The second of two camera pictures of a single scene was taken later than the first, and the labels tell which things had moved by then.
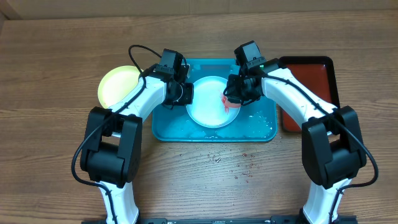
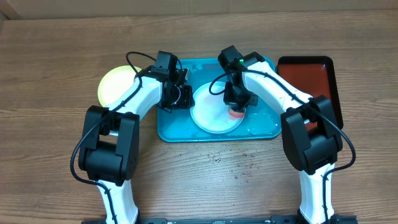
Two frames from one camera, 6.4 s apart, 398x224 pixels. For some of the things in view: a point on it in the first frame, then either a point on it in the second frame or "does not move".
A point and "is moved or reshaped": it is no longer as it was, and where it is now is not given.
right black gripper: [234, 91] does not move
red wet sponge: [228, 104] is moved or reshaped
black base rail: [242, 219] does not move
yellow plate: [117, 84] does not move
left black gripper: [188, 98] does not move
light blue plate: [208, 108] is moved or reshaped
